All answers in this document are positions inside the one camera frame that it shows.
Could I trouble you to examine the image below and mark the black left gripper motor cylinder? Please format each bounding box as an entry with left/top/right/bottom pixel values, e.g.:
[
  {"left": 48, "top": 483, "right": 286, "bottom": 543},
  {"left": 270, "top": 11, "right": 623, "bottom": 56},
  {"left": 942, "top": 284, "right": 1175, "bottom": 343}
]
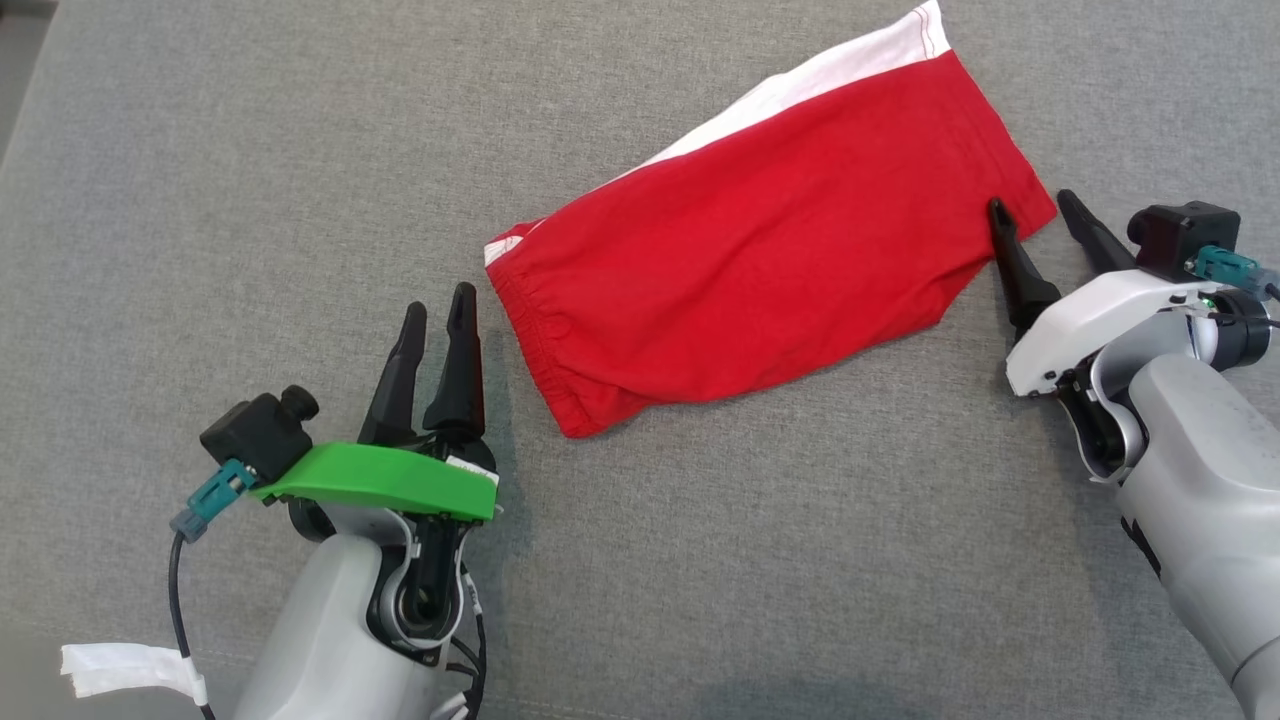
[{"left": 288, "top": 498, "right": 336, "bottom": 544}]

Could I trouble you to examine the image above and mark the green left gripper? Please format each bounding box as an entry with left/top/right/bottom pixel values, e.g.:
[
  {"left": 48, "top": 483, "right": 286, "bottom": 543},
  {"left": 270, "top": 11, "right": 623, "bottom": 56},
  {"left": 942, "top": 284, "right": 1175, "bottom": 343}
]
[{"left": 249, "top": 281, "right": 500, "bottom": 523}]

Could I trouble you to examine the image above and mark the teal left camera connector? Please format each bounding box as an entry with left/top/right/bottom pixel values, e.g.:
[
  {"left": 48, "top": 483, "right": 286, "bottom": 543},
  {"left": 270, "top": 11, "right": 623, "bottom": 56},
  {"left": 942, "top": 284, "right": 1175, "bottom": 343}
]
[{"left": 169, "top": 457, "right": 259, "bottom": 545}]

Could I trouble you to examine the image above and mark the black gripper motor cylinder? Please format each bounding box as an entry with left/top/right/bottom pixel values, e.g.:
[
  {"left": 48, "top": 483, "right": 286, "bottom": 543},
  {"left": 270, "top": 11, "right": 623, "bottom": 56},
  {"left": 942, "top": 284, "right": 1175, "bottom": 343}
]
[
  {"left": 288, "top": 498, "right": 336, "bottom": 544},
  {"left": 1203, "top": 288, "right": 1274, "bottom": 372}
]

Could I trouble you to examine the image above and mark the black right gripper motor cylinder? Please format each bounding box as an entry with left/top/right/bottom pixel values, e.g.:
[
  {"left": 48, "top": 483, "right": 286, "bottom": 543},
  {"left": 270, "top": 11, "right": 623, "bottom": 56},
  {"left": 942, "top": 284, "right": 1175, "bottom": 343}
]
[{"left": 1203, "top": 288, "right": 1274, "bottom": 372}]

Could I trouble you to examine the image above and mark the white tape cable tag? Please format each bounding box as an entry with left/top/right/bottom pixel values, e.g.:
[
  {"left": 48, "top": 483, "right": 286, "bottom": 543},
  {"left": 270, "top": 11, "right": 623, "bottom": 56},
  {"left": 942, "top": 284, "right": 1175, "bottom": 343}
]
[{"left": 59, "top": 641, "right": 209, "bottom": 707}]

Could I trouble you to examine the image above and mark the teal right camera connector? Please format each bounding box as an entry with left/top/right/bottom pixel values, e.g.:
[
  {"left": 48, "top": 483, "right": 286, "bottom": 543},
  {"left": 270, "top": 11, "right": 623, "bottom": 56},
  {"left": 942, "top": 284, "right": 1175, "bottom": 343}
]
[{"left": 1184, "top": 244, "right": 1280, "bottom": 302}]

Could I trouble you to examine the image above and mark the teal camera connector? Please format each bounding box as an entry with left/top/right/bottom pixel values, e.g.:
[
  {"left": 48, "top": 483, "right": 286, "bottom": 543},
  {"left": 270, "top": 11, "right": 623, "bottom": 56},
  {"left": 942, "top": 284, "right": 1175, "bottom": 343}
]
[
  {"left": 1184, "top": 244, "right": 1280, "bottom": 302},
  {"left": 169, "top": 457, "right": 259, "bottom": 545}
]

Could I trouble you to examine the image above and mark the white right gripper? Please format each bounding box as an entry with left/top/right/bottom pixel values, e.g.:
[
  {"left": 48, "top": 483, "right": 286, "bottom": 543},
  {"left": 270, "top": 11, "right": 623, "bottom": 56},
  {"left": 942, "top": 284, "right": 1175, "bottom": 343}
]
[{"left": 987, "top": 188, "right": 1227, "bottom": 399}]

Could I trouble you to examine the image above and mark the grey fabric sofa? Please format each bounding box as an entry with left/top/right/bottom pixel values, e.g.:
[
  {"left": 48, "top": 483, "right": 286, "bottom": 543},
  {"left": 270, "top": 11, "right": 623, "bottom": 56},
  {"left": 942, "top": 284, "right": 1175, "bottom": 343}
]
[{"left": 0, "top": 0, "right": 1280, "bottom": 720}]

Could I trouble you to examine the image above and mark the red clothes pile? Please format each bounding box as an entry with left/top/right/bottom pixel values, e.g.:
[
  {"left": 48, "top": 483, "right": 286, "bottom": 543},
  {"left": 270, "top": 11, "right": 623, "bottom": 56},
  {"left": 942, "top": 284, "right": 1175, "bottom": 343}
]
[{"left": 484, "top": 0, "right": 1059, "bottom": 440}]

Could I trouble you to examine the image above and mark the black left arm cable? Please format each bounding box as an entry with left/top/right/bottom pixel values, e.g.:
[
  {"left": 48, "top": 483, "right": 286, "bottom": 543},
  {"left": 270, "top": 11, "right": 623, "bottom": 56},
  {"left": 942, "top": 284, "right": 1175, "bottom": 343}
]
[{"left": 167, "top": 533, "right": 217, "bottom": 720}]

